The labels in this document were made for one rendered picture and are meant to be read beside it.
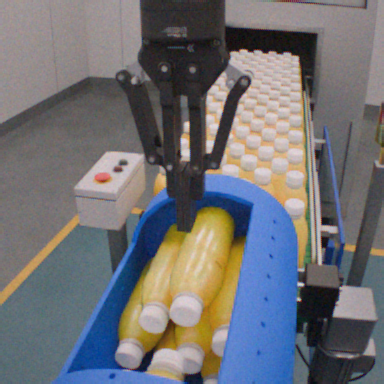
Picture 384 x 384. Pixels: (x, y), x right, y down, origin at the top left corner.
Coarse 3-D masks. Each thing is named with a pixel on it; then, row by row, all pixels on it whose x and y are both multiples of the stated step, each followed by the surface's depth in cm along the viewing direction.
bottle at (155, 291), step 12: (168, 228) 76; (168, 240) 71; (180, 240) 70; (168, 252) 68; (156, 264) 66; (168, 264) 65; (156, 276) 63; (168, 276) 63; (144, 288) 63; (156, 288) 61; (168, 288) 61; (144, 300) 62; (156, 300) 61; (168, 300) 61; (168, 312) 60
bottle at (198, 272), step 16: (208, 208) 69; (208, 224) 65; (224, 224) 67; (192, 240) 62; (208, 240) 62; (224, 240) 64; (192, 256) 59; (208, 256) 59; (224, 256) 62; (176, 272) 58; (192, 272) 56; (208, 272) 57; (224, 272) 60; (176, 288) 56; (192, 288) 55; (208, 288) 56; (208, 304) 57
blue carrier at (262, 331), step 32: (160, 192) 74; (224, 192) 67; (256, 192) 69; (160, 224) 78; (256, 224) 62; (288, 224) 70; (128, 256) 72; (256, 256) 56; (288, 256) 63; (128, 288) 72; (256, 288) 51; (288, 288) 58; (96, 320) 60; (256, 320) 47; (288, 320) 53; (96, 352) 60; (224, 352) 42; (256, 352) 44; (288, 352) 49
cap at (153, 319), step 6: (150, 306) 60; (144, 312) 59; (150, 312) 58; (156, 312) 58; (162, 312) 59; (144, 318) 59; (150, 318) 58; (156, 318) 58; (162, 318) 58; (144, 324) 59; (150, 324) 59; (156, 324) 59; (162, 324) 58; (150, 330) 60; (156, 330) 59; (162, 330) 59
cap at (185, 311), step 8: (184, 296) 54; (176, 304) 53; (184, 304) 53; (192, 304) 53; (200, 304) 54; (176, 312) 54; (184, 312) 53; (192, 312) 53; (200, 312) 54; (176, 320) 54; (184, 320) 54; (192, 320) 54
